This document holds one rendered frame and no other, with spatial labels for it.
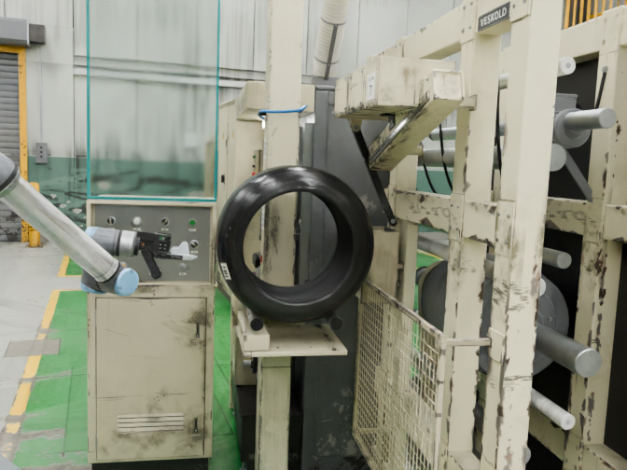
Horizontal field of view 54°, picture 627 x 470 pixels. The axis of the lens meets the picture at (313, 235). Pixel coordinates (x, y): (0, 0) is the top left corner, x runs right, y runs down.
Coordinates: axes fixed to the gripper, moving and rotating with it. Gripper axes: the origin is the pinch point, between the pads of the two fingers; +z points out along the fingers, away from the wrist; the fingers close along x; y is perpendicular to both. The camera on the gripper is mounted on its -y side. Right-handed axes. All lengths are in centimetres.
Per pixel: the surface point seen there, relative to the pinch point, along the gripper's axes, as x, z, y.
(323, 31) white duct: 68, 45, 101
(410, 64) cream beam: -36, 55, 72
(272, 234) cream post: 25.7, 30.0, 9.6
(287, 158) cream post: 26, 31, 40
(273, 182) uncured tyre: -11.2, 22.7, 30.9
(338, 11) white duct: 60, 48, 109
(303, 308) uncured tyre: -11.9, 39.4, -10.5
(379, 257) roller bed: 19, 73, 7
